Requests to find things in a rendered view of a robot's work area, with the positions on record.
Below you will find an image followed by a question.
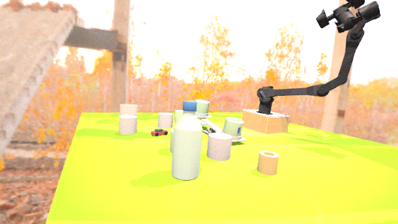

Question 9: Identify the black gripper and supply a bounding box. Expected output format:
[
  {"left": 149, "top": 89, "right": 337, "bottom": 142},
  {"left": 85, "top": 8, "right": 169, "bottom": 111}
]
[{"left": 316, "top": 0, "right": 365, "bottom": 29}]

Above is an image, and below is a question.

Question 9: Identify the white bottle with blue cap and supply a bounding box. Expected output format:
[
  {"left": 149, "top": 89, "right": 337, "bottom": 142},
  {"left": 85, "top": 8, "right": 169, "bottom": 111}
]
[{"left": 171, "top": 101, "right": 202, "bottom": 180}]

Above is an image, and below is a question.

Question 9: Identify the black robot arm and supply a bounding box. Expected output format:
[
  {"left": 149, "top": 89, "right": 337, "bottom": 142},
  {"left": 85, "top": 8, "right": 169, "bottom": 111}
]
[{"left": 256, "top": 1, "right": 381, "bottom": 115}]

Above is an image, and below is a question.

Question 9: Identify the small red toy car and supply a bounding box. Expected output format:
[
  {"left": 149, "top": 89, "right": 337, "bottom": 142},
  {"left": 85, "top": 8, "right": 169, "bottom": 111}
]
[{"left": 151, "top": 128, "right": 168, "bottom": 136}]

